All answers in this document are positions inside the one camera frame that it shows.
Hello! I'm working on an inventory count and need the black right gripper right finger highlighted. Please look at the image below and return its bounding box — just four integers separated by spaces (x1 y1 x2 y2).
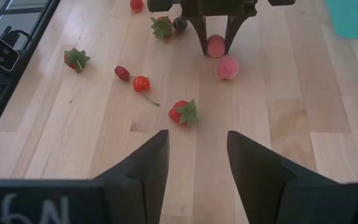
227 130 358 224

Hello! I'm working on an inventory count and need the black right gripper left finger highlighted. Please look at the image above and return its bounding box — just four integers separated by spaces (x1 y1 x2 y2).
0 129 170 224

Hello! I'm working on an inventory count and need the pink plastic peach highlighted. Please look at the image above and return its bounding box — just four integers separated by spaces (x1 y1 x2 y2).
206 34 226 58

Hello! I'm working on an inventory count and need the black cherry green stem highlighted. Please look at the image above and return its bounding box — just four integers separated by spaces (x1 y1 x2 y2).
172 16 189 33

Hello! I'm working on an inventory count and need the black table-level camera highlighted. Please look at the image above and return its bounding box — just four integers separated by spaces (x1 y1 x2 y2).
0 26 32 73

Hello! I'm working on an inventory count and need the black table frame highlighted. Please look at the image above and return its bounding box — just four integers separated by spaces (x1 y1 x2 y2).
0 0 62 155

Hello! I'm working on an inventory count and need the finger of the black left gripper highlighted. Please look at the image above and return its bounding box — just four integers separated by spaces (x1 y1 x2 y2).
224 14 251 55
186 15 209 56

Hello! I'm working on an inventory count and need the pink marshmallow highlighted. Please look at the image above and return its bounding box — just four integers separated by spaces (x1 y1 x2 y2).
214 55 240 81

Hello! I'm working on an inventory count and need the red plastic strawberry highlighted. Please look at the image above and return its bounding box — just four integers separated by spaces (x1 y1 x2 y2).
168 98 200 128
63 47 91 74
150 15 174 40

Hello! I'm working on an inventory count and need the dark red cherry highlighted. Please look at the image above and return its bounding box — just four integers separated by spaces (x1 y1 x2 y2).
114 65 136 83

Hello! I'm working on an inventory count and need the red plastic cherry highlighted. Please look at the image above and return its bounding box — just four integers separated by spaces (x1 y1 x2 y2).
132 75 161 108
129 0 145 13

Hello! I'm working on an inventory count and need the teal translucent plastic container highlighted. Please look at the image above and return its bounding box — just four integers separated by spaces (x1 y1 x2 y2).
325 0 358 40

